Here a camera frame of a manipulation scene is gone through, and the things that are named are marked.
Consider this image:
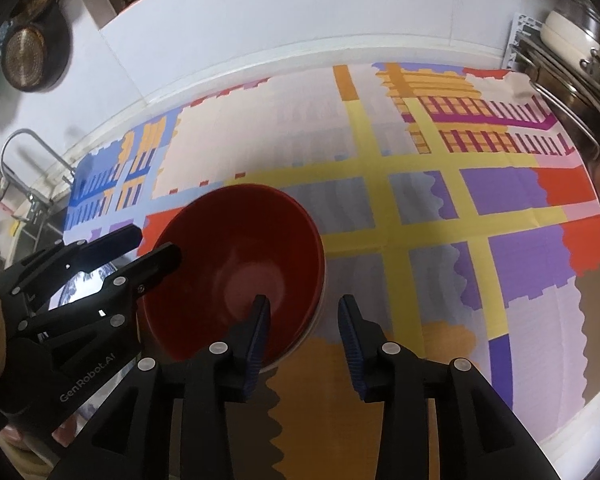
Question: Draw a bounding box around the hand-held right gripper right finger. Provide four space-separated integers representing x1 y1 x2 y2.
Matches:
340 295 561 480

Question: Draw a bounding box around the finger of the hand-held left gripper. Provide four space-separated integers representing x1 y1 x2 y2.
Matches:
17 241 183 342
10 224 143 306

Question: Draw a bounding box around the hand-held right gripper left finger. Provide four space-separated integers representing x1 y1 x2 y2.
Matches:
47 294 273 480

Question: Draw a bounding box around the small blue floral plate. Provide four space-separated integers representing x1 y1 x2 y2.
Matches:
47 260 121 311

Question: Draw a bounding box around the red bowl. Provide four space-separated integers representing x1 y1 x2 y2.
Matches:
136 183 327 363

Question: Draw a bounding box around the person's left hand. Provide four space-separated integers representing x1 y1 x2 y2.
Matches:
0 422 48 461

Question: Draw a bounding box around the stainless steel sink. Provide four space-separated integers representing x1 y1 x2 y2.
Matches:
10 205 68 261

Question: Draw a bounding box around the thin gooseneck faucet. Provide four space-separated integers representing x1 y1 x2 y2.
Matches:
0 129 76 186

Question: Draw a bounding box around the colourful patterned table mat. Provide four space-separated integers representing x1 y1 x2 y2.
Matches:
62 62 600 480

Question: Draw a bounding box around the black frying pan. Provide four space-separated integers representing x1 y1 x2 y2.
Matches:
0 7 73 93

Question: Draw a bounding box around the steel pot rack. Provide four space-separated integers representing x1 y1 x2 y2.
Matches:
510 40 600 161

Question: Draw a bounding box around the stainless steel pot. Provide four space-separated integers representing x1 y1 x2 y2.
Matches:
530 75 600 126

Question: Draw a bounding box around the white perforated board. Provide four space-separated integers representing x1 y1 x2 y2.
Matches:
502 12 546 68

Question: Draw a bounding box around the white cooking pot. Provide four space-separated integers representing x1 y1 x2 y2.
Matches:
540 7 600 76

